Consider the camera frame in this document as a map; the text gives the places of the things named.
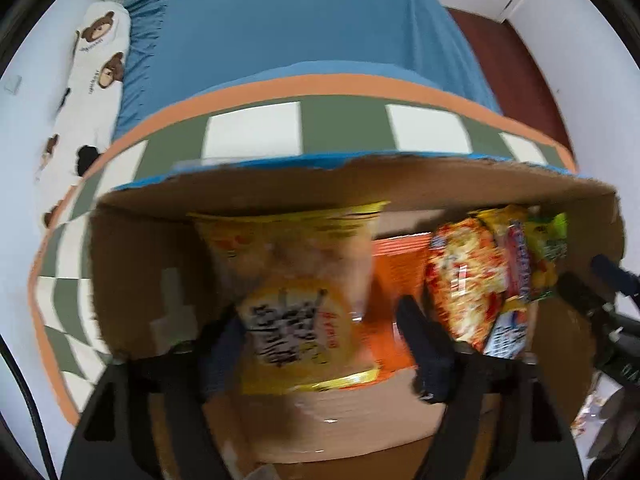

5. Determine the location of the blue red candy bar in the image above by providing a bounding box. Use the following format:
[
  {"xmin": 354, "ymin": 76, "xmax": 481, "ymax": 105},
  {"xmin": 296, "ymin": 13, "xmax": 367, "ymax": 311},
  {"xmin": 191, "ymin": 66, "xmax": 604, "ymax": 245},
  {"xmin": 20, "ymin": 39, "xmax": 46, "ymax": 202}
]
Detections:
[{"xmin": 485, "ymin": 217, "xmax": 538, "ymax": 361}]

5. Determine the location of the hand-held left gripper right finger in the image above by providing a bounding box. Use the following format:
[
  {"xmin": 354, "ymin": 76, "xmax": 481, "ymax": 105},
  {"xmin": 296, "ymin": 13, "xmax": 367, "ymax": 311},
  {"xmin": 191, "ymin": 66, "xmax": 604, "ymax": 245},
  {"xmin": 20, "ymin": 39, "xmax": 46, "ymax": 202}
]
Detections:
[{"xmin": 395, "ymin": 295, "xmax": 586, "ymax": 480}]

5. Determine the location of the green white checkered blanket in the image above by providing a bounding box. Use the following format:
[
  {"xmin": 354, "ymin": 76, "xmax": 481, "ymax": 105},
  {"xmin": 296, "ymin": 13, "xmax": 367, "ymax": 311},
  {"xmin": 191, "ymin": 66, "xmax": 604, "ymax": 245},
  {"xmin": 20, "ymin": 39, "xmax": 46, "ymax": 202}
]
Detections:
[{"xmin": 27, "ymin": 72, "xmax": 576, "ymax": 426}]

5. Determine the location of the yellow snack packet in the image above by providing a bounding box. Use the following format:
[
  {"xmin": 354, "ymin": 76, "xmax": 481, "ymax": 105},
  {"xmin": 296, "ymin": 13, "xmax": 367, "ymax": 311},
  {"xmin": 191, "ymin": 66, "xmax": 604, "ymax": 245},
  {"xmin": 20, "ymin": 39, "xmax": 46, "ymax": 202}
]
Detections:
[{"xmin": 187, "ymin": 200, "xmax": 391, "ymax": 396}]

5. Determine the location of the cardboard box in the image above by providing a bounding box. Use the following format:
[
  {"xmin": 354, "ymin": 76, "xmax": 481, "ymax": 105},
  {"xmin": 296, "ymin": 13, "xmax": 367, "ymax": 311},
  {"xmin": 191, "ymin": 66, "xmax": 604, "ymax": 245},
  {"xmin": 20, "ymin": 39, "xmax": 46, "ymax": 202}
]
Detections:
[{"xmin": 87, "ymin": 154, "xmax": 626, "ymax": 480}]

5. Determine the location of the bear print pillow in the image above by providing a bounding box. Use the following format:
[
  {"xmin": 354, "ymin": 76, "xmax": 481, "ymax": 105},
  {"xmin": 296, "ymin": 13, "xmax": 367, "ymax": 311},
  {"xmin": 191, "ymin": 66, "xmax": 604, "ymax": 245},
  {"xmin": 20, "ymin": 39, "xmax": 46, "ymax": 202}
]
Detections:
[{"xmin": 35, "ymin": 0, "xmax": 133, "ymax": 231}]

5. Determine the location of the green candy packet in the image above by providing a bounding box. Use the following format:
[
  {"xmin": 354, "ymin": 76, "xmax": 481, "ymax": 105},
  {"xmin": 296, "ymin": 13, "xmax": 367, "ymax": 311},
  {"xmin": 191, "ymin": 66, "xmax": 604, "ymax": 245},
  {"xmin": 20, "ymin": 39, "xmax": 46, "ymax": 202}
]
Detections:
[{"xmin": 525, "ymin": 212, "xmax": 569, "ymax": 304}]

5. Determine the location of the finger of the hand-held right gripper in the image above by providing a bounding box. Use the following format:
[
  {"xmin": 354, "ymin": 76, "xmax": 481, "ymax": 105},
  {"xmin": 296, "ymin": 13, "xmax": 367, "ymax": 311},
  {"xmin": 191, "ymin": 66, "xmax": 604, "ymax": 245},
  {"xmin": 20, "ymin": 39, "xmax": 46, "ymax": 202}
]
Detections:
[
  {"xmin": 589, "ymin": 254, "xmax": 640, "ymax": 298},
  {"xmin": 556, "ymin": 271, "xmax": 618, "ymax": 323}
]

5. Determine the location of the blue bed sheet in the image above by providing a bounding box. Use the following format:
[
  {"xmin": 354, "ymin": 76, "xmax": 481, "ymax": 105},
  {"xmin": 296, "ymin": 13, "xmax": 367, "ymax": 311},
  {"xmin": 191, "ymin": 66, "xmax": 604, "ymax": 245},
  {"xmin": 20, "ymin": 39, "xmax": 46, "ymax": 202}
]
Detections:
[{"xmin": 112, "ymin": 0, "xmax": 503, "ymax": 142}]

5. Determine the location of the black cable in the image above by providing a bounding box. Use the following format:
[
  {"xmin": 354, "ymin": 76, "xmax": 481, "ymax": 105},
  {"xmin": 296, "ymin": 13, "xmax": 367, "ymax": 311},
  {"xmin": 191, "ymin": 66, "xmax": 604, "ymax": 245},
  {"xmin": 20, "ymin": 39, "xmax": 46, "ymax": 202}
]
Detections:
[{"xmin": 0, "ymin": 335, "xmax": 56, "ymax": 480}]

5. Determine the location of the red yellow noodle packet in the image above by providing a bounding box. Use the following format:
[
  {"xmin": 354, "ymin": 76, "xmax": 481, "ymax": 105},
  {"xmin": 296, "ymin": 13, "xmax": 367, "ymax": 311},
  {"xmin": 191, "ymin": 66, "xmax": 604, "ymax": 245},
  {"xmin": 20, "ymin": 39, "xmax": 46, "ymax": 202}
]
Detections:
[{"xmin": 425, "ymin": 215, "xmax": 531, "ymax": 356}]

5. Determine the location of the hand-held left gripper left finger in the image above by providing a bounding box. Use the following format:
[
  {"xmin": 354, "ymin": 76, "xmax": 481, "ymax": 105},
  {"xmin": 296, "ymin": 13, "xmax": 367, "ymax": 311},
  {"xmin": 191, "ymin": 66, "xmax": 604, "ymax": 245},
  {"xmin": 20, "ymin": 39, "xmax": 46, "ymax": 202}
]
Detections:
[{"xmin": 60, "ymin": 310, "xmax": 247, "ymax": 480}]

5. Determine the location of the orange snack packet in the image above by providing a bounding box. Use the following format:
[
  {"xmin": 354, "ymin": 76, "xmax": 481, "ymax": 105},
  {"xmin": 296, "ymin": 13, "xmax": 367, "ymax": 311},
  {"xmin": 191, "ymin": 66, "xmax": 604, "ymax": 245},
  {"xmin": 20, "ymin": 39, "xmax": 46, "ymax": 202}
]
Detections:
[{"xmin": 369, "ymin": 232, "xmax": 437, "ymax": 377}]

